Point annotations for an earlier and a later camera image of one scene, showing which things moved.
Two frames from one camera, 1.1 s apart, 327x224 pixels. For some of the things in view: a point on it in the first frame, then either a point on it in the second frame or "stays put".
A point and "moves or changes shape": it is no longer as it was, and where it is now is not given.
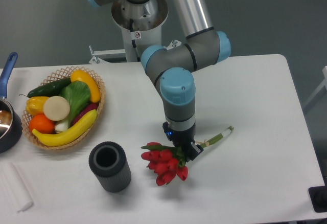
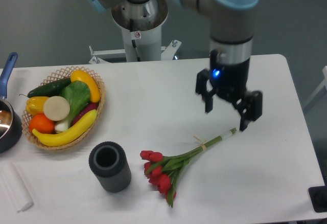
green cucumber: [53, 89] stays put
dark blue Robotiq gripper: [179, 138] → [230, 81]
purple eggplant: [92, 107] stays put
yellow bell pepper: [35, 105] stays put
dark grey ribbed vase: [108, 162] stays put
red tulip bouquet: [166, 161] moves or changes shape
